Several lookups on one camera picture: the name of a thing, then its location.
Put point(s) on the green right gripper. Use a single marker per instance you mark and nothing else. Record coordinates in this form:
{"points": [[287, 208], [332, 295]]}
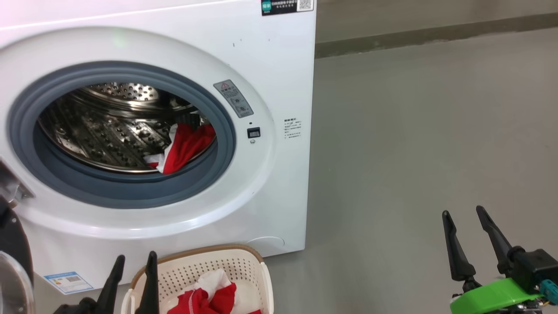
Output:
{"points": [[492, 298]]}

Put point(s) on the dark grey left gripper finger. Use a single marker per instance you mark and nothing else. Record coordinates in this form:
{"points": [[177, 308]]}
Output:
{"points": [[111, 288], [150, 292]]}

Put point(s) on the red and white garment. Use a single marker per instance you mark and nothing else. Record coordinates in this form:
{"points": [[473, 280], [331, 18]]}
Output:
{"points": [[205, 301], [187, 146]]}

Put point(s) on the black glass washing machine door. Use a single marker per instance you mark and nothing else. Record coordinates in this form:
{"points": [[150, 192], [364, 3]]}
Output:
{"points": [[13, 261]]}

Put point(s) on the grey rubber door gasket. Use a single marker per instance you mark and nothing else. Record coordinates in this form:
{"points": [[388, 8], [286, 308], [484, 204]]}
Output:
{"points": [[109, 192]]}

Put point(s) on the cream perforated laundry basket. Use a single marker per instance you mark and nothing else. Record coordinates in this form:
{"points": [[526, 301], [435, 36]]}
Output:
{"points": [[248, 270]]}

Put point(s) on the metal door hinge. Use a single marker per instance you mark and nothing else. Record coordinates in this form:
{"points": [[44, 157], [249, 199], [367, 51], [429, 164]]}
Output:
{"points": [[13, 185]]}

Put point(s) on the white washing machine body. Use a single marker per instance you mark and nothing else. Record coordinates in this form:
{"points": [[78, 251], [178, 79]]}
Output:
{"points": [[270, 196]]}

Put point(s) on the black door lock slot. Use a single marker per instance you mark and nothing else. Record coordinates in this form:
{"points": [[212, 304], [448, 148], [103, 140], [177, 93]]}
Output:
{"points": [[253, 132]]}

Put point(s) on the blue energy label sticker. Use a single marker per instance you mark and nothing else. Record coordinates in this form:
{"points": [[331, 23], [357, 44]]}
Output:
{"points": [[69, 282]]}

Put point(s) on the stainless steel washer drum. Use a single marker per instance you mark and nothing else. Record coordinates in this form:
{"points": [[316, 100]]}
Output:
{"points": [[109, 131]]}

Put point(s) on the grey warning sticker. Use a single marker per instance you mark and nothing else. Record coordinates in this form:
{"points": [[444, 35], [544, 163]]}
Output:
{"points": [[234, 98]]}

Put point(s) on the black QR code sticker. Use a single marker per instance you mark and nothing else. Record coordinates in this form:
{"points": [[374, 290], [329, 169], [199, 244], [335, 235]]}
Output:
{"points": [[285, 5]]}

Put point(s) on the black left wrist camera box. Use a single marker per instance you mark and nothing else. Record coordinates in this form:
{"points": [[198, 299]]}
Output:
{"points": [[78, 307]]}

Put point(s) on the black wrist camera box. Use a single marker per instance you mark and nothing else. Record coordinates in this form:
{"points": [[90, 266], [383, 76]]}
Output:
{"points": [[536, 266], [78, 307]]}

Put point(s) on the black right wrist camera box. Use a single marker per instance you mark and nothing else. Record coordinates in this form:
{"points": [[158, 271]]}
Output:
{"points": [[536, 266]]}

